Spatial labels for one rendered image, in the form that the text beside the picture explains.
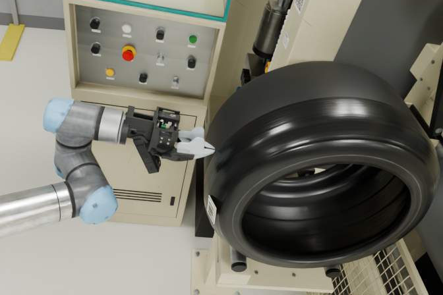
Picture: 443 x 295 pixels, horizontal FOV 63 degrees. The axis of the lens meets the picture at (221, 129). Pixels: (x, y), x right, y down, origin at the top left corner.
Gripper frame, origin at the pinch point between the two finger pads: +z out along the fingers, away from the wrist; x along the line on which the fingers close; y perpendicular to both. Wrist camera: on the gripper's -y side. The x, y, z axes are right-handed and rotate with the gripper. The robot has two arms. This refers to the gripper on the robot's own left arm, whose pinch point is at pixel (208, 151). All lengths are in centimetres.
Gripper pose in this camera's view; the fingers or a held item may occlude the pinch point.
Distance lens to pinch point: 84.3
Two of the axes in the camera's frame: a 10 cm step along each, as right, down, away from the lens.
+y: 3.0, -7.1, -6.3
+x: -0.3, -6.7, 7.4
